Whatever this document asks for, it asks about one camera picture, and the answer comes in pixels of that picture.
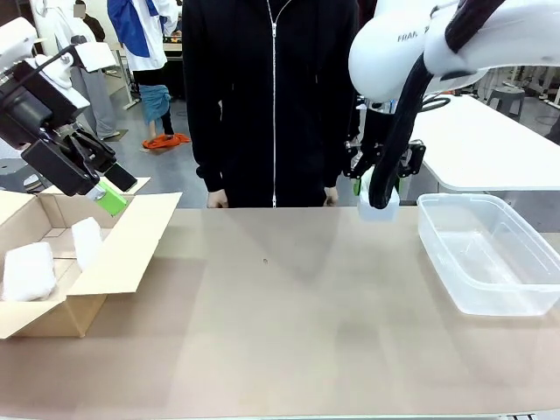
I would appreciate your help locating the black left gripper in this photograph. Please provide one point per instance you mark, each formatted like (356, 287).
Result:
(26, 105)

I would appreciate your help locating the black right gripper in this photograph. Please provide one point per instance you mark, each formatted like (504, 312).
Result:
(376, 127)

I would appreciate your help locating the unwrapped white digital clock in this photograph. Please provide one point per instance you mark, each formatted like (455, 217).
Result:
(391, 212)

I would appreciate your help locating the long bubble-wrapped clock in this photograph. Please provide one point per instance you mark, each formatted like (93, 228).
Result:
(87, 240)

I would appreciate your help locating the bubble-wrapped clock with QR label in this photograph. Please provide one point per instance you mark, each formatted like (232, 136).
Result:
(28, 271)

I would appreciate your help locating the person's left hand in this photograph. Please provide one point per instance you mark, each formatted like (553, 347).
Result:
(331, 197)

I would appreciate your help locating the person's right hand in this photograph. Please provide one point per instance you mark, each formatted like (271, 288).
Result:
(217, 199)

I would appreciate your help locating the person in grey trousers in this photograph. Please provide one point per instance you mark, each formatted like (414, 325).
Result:
(98, 100)

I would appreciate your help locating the grey plastic stool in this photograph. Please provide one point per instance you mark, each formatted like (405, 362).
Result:
(11, 168)
(505, 98)

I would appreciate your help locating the orange cloth on floor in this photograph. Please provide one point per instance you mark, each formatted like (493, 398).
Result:
(164, 142)

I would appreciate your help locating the open brown cardboard box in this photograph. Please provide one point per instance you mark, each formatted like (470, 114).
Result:
(127, 245)

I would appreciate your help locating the seated person in dark clothes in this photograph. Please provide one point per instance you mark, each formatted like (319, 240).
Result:
(92, 24)

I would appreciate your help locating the clear plastic storage bin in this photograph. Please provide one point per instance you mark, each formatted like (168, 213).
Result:
(481, 262)

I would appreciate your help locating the person in blue white jacket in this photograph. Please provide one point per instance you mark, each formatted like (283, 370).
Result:
(140, 30)

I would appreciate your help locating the person in black zip hoodie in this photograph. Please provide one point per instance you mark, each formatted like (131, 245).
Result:
(245, 87)

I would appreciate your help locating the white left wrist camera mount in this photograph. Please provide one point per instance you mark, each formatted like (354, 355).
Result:
(94, 57)

